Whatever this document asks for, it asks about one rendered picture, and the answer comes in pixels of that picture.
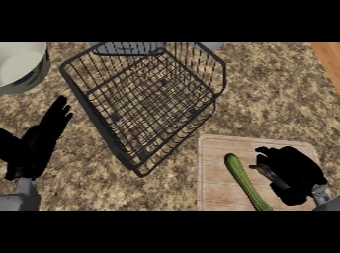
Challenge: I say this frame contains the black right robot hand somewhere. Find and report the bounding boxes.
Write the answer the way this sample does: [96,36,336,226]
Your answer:
[253,145,330,208]

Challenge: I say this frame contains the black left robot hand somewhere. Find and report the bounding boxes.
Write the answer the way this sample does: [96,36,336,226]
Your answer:
[0,95,76,182]

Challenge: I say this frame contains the pale wooden cutting board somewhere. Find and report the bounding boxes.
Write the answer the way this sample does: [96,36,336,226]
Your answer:
[196,133,324,211]

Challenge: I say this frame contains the green cucumber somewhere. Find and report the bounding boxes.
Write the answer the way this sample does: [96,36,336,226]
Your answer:
[224,152,277,211]

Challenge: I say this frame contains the white round pot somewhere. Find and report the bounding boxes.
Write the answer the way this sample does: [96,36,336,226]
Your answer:
[0,42,54,96]

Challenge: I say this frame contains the black wire tiered basket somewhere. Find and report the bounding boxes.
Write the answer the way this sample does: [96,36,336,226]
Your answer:
[58,42,230,179]

